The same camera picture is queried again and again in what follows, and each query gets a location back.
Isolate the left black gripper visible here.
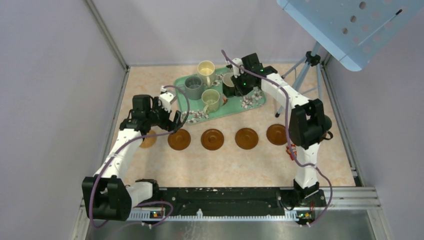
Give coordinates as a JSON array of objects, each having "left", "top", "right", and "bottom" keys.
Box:
[{"left": 146, "top": 96, "right": 183, "bottom": 134}]

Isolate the black mug white inside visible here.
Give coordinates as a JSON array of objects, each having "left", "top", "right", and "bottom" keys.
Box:
[{"left": 222, "top": 72, "right": 236, "bottom": 98}]

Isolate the dark brown wooden coaster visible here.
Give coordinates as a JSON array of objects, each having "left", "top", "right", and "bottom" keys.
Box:
[
  {"left": 235, "top": 127, "right": 259, "bottom": 150},
  {"left": 200, "top": 128, "right": 225, "bottom": 151},
  {"left": 266, "top": 123, "right": 288, "bottom": 146},
  {"left": 167, "top": 128, "right": 191, "bottom": 151}
]

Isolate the light tan wooden coaster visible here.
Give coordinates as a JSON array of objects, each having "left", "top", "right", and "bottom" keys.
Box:
[{"left": 139, "top": 129, "right": 157, "bottom": 149}]

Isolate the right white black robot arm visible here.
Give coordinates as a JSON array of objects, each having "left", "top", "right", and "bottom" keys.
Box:
[{"left": 225, "top": 53, "right": 332, "bottom": 206}]

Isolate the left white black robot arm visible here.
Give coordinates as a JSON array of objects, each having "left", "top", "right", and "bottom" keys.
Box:
[{"left": 81, "top": 91, "right": 182, "bottom": 221}]

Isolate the green floral serving tray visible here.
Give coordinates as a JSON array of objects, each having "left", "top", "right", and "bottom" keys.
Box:
[{"left": 176, "top": 87, "right": 267, "bottom": 125}]

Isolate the light green mug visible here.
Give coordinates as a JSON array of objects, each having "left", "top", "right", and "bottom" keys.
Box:
[{"left": 201, "top": 89, "right": 221, "bottom": 114}]

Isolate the plain grey mug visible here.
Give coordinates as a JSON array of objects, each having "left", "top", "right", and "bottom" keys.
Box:
[{"left": 179, "top": 76, "right": 205, "bottom": 100}]

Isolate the pale yellow mug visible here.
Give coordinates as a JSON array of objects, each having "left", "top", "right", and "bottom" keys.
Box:
[{"left": 197, "top": 60, "right": 216, "bottom": 88}]

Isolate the grey tripod stand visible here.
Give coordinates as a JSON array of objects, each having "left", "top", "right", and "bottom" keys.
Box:
[{"left": 281, "top": 41, "right": 323, "bottom": 100}]

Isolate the red owl picture card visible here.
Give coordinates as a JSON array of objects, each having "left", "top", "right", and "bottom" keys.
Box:
[{"left": 286, "top": 144, "right": 297, "bottom": 161}]

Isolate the light blue perforated panel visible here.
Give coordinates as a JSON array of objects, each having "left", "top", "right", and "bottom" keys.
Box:
[{"left": 277, "top": 0, "right": 424, "bottom": 72}]

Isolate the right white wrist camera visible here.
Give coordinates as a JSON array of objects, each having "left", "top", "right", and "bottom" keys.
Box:
[{"left": 231, "top": 58, "right": 244, "bottom": 78}]

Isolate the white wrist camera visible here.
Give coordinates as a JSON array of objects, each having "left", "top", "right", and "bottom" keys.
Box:
[
  {"left": 158, "top": 85, "right": 176, "bottom": 113},
  {"left": 231, "top": 58, "right": 244, "bottom": 78}
]

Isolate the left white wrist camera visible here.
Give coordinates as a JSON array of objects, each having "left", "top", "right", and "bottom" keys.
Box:
[{"left": 158, "top": 85, "right": 176, "bottom": 113}]

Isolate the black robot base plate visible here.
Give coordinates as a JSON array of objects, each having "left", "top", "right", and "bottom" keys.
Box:
[{"left": 137, "top": 187, "right": 327, "bottom": 217}]

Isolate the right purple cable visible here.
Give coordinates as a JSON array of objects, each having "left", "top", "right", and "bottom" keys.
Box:
[{"left": 220, "top": 49, "right": 333, "bottom": 227}]

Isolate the aluminium frame rail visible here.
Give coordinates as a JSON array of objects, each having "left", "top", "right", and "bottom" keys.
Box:
[{"left": 71, "top": 186, "right": 393, "bottom": 240}]

